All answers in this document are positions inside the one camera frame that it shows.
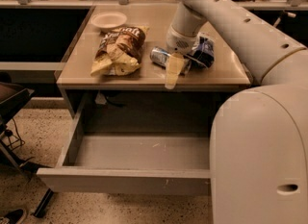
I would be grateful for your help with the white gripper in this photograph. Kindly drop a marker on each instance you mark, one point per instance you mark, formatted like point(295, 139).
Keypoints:
point(179, 43)

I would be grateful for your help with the blue white chip bag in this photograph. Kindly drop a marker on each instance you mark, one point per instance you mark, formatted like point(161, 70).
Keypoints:
point(202, 54)

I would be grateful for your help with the black sneaker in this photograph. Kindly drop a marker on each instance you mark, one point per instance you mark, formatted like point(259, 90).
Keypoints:
point(15, 217)

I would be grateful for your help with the silver blue redbull can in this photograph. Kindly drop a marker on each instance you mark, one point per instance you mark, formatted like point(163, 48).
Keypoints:
point(160, 56)

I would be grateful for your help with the grey open top drawer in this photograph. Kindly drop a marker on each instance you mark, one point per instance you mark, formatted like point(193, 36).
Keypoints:
point(139, 143)

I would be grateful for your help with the black chair left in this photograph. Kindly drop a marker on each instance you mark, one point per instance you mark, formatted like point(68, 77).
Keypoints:
point(13, 98)

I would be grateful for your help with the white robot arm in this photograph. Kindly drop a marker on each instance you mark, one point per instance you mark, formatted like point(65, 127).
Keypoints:
point(259, 137)

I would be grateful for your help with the brown yellow chip bag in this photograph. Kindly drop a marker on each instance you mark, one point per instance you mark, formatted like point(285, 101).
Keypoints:
point(119, 52)

